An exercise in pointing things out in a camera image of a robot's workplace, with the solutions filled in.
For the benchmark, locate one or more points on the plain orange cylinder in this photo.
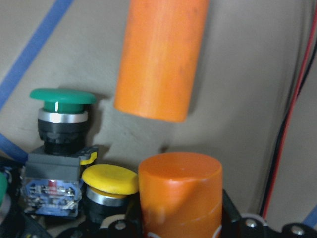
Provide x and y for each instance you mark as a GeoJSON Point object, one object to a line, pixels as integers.
{"type": "Point", "coordinates": [159, 58]}

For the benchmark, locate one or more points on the orange cylinder with white digits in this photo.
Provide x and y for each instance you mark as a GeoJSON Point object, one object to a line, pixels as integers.
{"type": "Point", "coordinates": [181, 195]}

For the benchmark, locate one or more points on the yellow push button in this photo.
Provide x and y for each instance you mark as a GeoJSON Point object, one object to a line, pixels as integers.
{"type": "Point", "coordinates": [108, 192]}

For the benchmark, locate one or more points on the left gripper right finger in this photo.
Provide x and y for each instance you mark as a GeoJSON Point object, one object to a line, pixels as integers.
{"type": "Point", "coordinates": [235, 225]}

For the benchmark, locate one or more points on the green push button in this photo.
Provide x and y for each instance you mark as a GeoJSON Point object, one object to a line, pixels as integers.
{"type": "Point", "coordinates": [3, 187]}
{"type": "Point", "coordinates": [52, 183]}

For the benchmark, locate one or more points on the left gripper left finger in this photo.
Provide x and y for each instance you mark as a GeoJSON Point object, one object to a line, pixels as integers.
{"type": "Point", "coordinates": [129, 226]}

